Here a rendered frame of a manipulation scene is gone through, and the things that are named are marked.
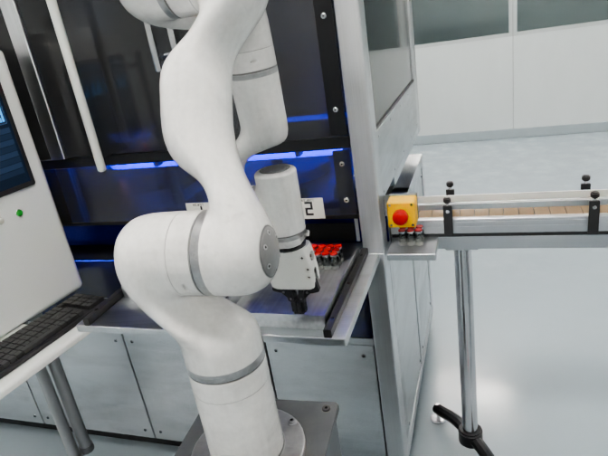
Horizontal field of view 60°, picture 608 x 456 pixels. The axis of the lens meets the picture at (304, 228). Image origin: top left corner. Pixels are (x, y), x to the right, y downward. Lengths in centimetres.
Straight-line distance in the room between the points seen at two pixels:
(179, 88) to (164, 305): 29
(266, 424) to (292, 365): 90
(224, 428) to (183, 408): 125
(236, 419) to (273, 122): 50
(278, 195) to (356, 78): 43
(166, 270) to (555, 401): 187
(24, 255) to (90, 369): 65
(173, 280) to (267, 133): 37
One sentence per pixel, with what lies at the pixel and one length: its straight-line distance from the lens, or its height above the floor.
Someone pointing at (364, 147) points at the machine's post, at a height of 118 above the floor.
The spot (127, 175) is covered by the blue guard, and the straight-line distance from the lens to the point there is 168.
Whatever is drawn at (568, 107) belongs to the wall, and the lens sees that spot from 606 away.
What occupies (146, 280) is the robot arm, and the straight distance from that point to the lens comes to 74.
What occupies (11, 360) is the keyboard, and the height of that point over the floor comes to 83.
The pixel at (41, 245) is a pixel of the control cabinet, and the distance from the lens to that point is 177.
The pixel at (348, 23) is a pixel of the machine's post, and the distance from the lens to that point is 132.
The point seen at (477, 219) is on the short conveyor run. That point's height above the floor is 93.
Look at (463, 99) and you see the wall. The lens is 599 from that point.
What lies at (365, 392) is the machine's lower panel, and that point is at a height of 40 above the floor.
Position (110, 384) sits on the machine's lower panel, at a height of 34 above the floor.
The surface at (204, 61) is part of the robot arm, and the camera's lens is 74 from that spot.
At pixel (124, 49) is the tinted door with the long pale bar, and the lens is 159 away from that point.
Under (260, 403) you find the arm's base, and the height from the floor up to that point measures 99.
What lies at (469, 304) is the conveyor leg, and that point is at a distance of 168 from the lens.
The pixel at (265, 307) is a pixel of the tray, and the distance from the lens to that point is 128.
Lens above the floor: 151
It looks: 22 degrees down
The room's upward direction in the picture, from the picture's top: 9 degrees counter-clockwise
